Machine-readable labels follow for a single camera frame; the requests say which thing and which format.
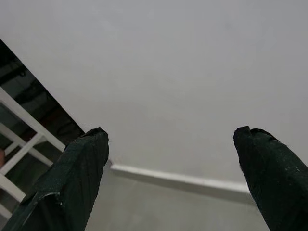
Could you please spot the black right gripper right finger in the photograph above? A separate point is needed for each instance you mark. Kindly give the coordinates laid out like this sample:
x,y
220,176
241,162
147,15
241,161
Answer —
x,y
276,183

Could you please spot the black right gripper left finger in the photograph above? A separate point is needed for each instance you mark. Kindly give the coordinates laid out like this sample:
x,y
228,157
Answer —
x,y
67,183

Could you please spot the white step stool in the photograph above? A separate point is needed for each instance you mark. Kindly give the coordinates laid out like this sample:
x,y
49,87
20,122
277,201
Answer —
x,y
24,113

